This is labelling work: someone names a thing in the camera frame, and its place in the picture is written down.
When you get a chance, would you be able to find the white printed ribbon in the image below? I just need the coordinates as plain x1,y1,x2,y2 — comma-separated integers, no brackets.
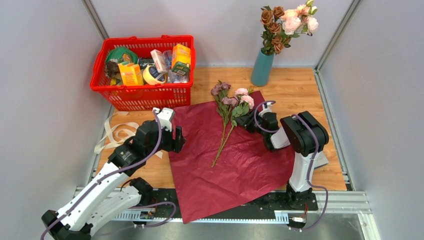
94,111,164,159

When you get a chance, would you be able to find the white small box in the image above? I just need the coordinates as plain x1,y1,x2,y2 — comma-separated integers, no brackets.
150,49,168,74

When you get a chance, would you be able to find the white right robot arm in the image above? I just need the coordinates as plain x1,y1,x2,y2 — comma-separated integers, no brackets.
235,111,329,210

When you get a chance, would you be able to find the pink flower bouquet brown wrap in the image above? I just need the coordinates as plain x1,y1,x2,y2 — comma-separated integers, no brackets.
260,0,319,56

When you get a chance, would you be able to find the pink flower stem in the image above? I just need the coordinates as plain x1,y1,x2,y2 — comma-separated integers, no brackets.
220,88,255,154

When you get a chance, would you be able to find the yellow tape roll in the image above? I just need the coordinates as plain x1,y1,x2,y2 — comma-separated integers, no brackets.
142,64,167,86

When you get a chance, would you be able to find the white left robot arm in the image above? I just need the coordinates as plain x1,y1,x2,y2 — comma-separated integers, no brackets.
40,120,186,240

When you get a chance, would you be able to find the mauve flower stem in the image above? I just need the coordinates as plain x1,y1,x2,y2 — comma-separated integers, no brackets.
210,80,234,168

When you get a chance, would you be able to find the orange juice carton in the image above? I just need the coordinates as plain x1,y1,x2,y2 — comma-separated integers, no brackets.
118,61,144,86

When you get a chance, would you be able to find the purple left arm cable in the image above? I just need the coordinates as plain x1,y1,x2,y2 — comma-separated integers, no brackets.
40,110,177,240

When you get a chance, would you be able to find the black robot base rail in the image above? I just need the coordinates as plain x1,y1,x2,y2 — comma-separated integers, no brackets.
74,187,372,224

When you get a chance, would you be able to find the teal ceramic vase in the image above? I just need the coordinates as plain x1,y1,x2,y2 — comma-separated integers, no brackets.
250,50,274,87

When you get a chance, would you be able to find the red plastic shopping basket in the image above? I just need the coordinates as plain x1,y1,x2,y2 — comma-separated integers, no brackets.
89,35,196,111

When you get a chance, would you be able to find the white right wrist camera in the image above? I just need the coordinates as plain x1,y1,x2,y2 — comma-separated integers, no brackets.
258,101,275,117

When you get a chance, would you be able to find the orange green box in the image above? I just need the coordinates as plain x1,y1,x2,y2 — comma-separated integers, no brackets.
171,43,192,76

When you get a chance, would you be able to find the dark red wrapping paper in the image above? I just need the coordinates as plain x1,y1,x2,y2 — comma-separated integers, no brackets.
168,101,295,224

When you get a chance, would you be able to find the blue razor blister package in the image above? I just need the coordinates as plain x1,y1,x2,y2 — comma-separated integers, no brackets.
313,151,329,169

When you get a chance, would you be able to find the clear plastic bottle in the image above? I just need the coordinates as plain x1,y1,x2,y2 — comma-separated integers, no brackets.
162,50,189,84

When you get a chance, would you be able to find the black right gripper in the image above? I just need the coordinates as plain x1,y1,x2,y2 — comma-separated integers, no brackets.
234,108,268,137

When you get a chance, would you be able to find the green snack bag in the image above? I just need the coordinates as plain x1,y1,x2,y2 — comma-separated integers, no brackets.
105,46,139,64

